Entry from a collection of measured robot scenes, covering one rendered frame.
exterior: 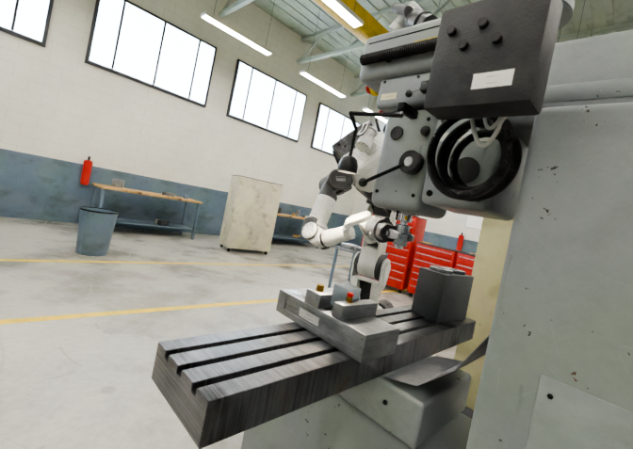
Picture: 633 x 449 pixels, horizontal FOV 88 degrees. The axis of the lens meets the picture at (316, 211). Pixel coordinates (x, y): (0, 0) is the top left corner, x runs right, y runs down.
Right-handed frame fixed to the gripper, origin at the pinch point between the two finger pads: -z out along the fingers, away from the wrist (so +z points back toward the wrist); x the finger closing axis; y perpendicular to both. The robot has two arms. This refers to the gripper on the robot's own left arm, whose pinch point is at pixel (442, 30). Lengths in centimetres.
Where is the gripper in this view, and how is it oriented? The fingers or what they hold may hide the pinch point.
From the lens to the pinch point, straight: 131.1
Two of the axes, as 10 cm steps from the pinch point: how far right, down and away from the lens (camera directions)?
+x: -8.6, -1.6, -4.9
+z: -3.2, -5.9, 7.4
